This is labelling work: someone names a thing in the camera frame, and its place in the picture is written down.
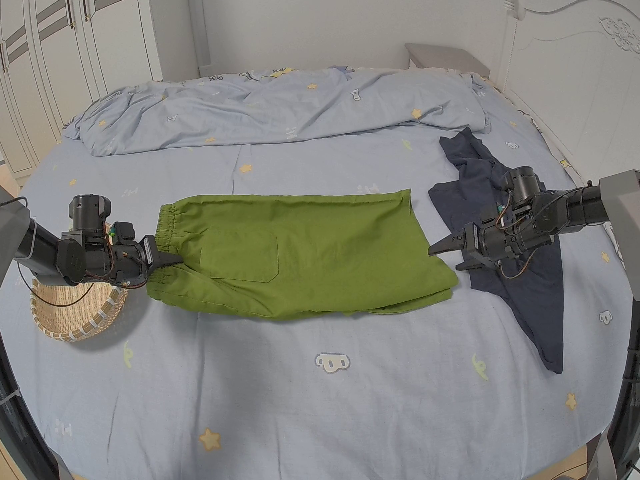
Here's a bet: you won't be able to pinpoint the grey vertical pipe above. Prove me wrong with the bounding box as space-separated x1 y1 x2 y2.
186 0 212 78

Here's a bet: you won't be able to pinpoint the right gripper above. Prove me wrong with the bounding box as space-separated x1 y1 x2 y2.
427 220 528 272

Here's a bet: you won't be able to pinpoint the round woven basket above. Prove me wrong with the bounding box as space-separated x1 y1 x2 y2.
29 220 128 344

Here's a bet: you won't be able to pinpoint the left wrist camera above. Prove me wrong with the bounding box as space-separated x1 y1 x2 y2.
110 222 137 245

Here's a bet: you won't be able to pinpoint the grey bedside table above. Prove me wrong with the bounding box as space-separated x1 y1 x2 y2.
404 43 493 76

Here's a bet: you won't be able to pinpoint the white wardrobe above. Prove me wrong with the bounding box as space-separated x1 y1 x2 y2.
0 0 163 189

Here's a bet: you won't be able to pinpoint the bed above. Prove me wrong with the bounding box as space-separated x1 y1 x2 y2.
0 0 640 480

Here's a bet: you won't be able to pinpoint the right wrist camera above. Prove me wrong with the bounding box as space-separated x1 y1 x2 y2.
477 205 503 229

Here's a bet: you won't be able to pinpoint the green shorts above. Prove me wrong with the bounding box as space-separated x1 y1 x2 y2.
146 189 460 323

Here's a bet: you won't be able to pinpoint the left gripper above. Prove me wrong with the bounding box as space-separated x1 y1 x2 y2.
111 235 162 290

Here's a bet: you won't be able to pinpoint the pale blue quilt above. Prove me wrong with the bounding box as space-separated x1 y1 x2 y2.
62 65 492 157

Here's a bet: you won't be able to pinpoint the dark blue garment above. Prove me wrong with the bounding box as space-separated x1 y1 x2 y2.
427 127 566 375

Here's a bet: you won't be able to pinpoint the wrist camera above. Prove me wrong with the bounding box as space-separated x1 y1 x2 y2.
477 205 503 229
110 222 137 245

